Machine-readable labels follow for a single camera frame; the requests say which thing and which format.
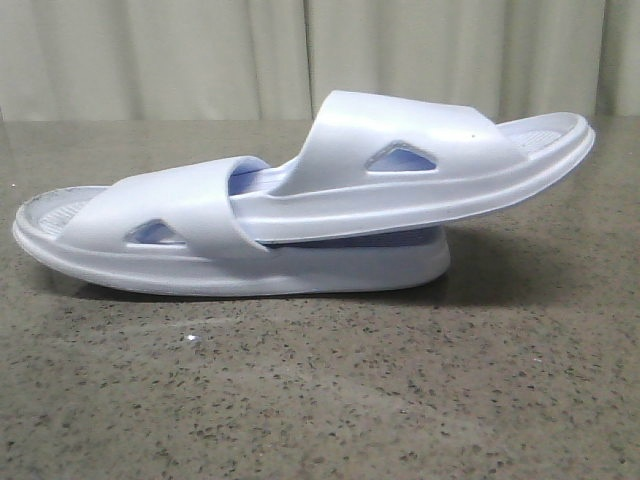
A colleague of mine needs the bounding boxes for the light blue slipper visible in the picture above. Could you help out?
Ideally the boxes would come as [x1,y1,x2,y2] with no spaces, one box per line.
[229,91,595,244]
[12,157,450,297]

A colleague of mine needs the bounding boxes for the pale grey-green curtain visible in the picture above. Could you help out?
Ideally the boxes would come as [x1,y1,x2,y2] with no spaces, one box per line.
[1,1,639,121]

